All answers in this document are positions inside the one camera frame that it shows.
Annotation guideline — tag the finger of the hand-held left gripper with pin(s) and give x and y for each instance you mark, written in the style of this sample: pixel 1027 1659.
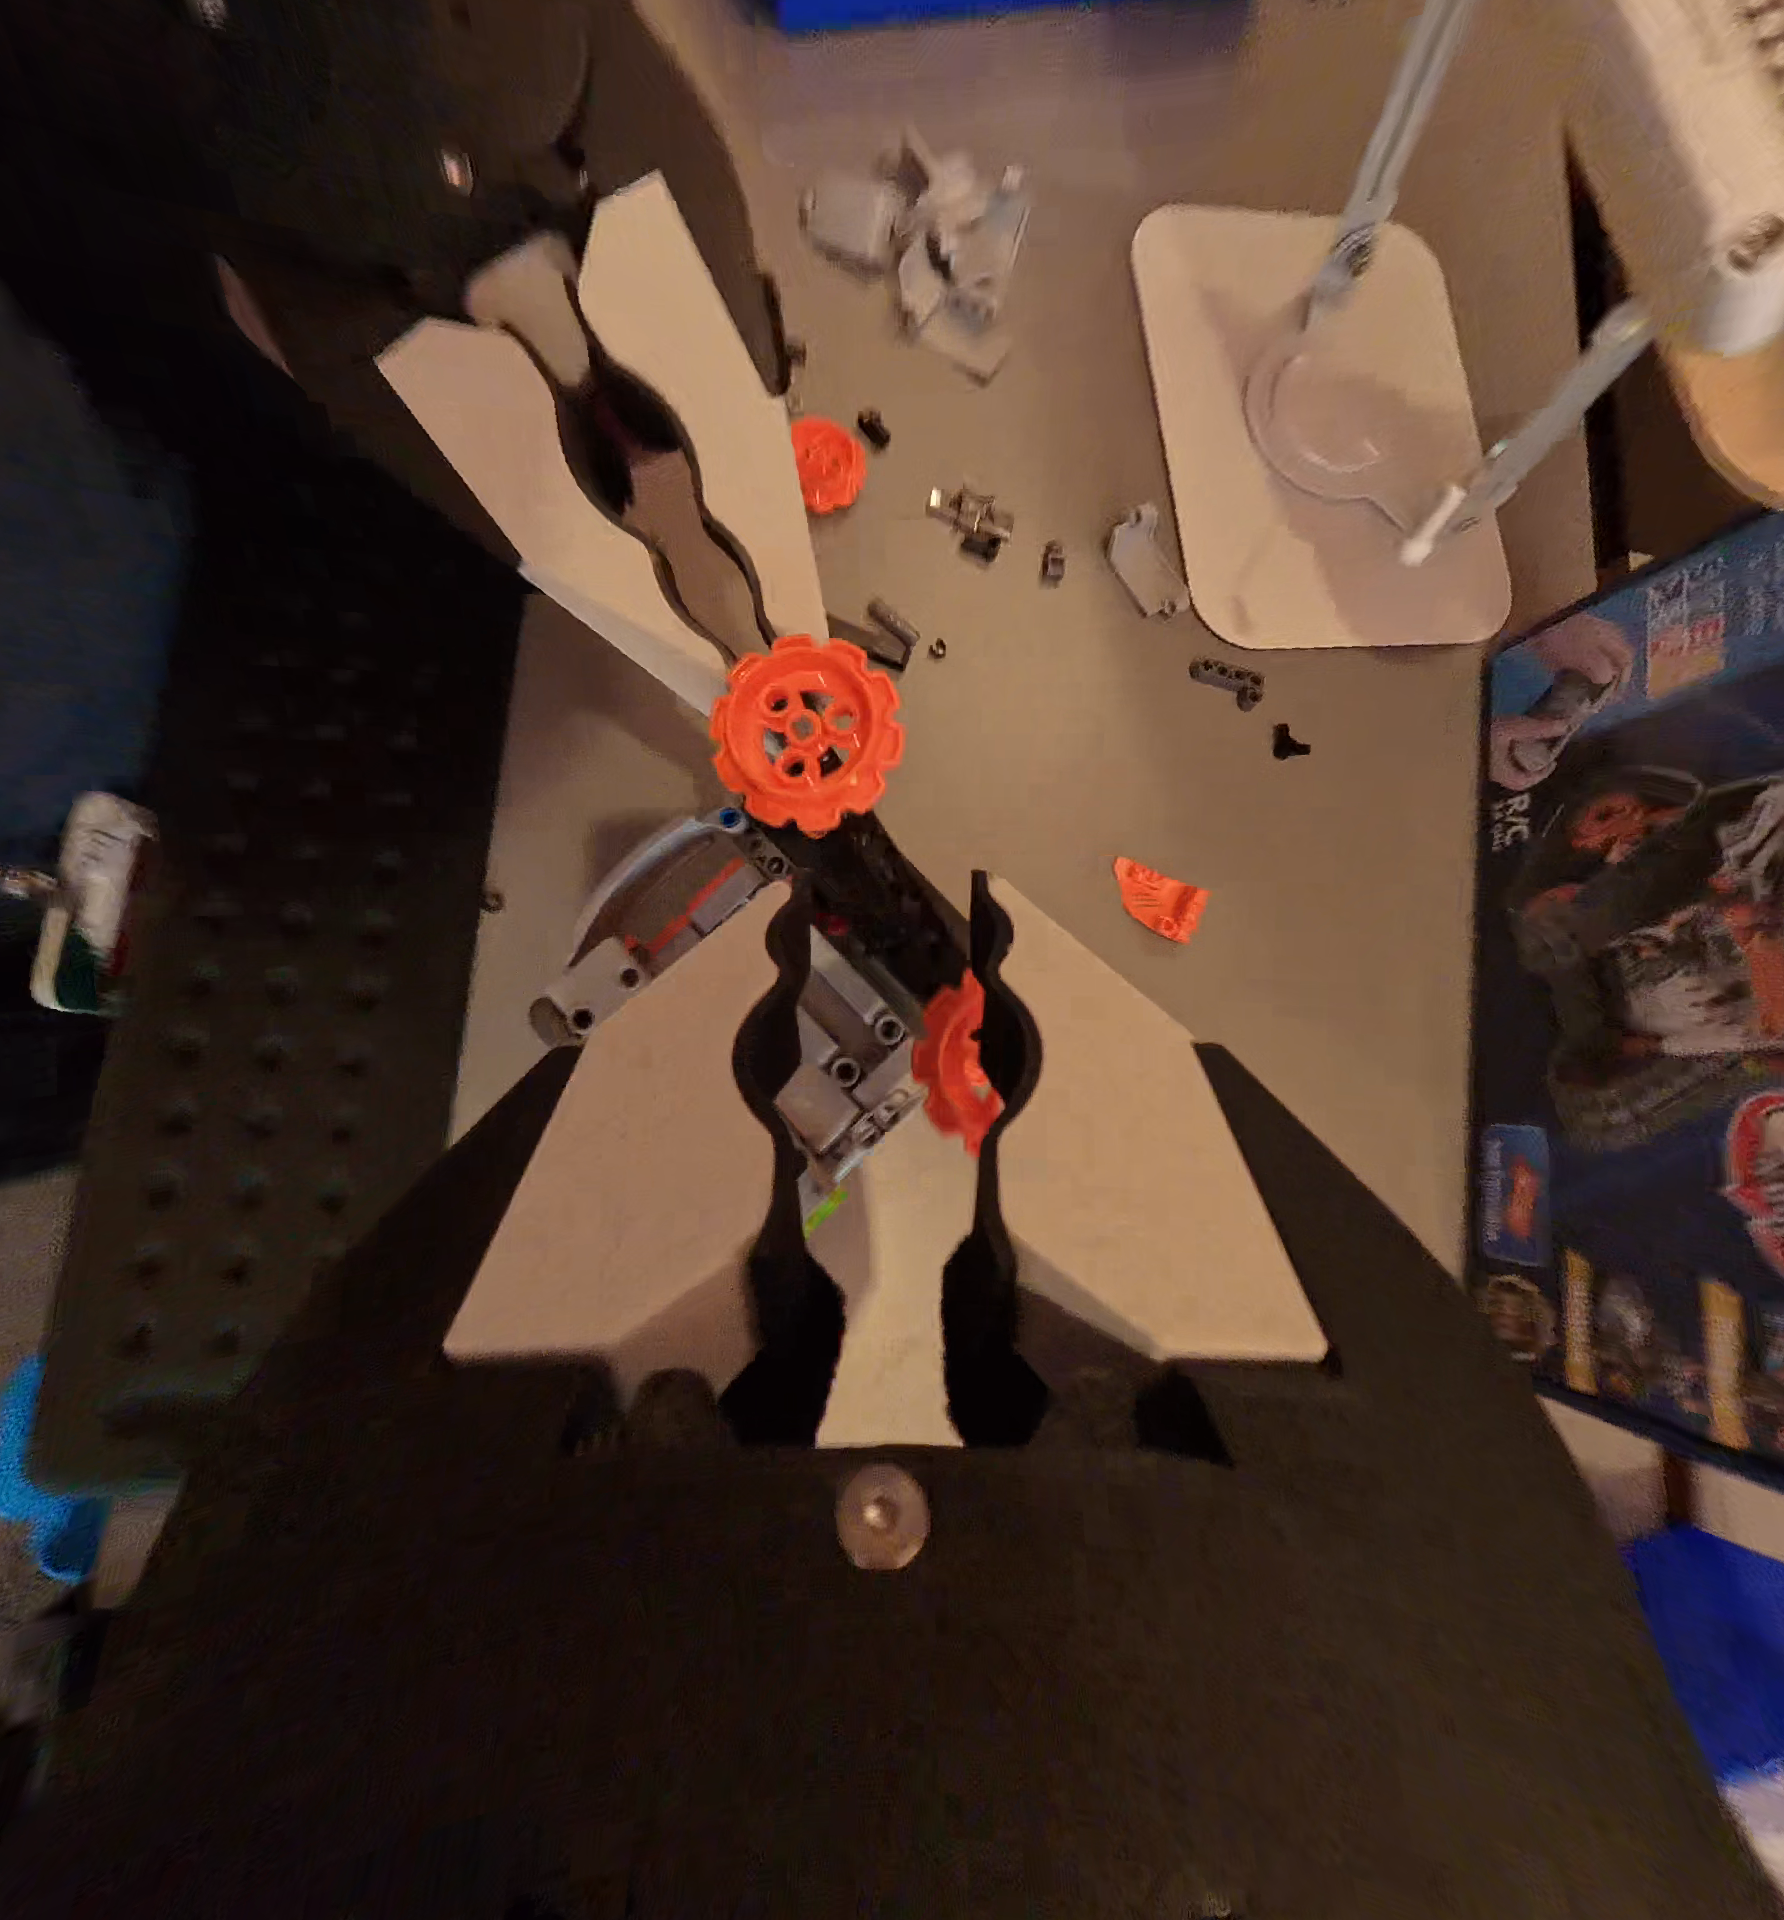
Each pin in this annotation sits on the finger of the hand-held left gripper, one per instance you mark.
pixel 519 450
pixel 683 301

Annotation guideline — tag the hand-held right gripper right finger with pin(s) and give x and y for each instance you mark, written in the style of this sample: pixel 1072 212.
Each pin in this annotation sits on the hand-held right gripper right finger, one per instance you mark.
pixel 1163 1200

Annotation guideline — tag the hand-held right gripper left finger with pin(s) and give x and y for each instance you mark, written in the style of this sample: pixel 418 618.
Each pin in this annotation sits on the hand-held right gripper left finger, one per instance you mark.
pixel 609 1200

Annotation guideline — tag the building kit robot model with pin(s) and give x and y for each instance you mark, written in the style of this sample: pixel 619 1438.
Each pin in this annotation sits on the building kit robot model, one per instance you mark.
pixel 808 737

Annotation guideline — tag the small orange gear wheel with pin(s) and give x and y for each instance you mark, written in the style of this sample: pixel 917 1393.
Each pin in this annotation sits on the small orange gear wheel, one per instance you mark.
pixel 826 465

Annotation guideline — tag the cluster of grey panel pieces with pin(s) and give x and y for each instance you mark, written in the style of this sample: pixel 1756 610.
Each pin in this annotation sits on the cluster of grey panel pieces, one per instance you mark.
pixel 937 240

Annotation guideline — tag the orange panel piece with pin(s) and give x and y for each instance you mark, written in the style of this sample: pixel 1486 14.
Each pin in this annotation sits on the orange panel piece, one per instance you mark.
pixel 1158 901

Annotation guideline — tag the dark perforated tray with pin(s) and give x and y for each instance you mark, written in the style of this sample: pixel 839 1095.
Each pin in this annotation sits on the dark perforated tray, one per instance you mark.
pixel 292 1050

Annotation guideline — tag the blue storage bin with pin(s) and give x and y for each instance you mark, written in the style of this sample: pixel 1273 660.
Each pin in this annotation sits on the blue storage bin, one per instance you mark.
pixel 983 13

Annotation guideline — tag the grey beam piece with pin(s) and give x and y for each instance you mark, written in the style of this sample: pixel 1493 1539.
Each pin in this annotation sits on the grey beam piece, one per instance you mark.
pixel 1225 682

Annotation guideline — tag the grey panel piece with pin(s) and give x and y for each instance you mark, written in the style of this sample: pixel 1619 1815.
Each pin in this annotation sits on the grey panel piece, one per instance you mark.
pixel 1141 561

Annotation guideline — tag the blue robot kit box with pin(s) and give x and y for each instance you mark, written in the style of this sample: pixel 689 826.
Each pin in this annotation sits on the blue robot kit box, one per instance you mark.
pixel 1673 992

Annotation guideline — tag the blue plastic crate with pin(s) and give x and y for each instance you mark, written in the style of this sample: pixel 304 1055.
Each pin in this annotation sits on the blue plastic crate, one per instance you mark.
pixel 1764 1651

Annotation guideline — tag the white rod with round tip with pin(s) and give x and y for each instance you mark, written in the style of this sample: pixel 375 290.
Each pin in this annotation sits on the white rod with round tip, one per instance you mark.
pixel 1523 437

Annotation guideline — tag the open instruction booklet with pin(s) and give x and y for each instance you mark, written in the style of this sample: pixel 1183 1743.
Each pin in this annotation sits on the open instruction booklet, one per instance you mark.
pixel 1764 122

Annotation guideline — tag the white lamp base plate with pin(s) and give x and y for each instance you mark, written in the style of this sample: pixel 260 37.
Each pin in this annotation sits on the white lamp base plate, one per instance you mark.
pixel 1206 332

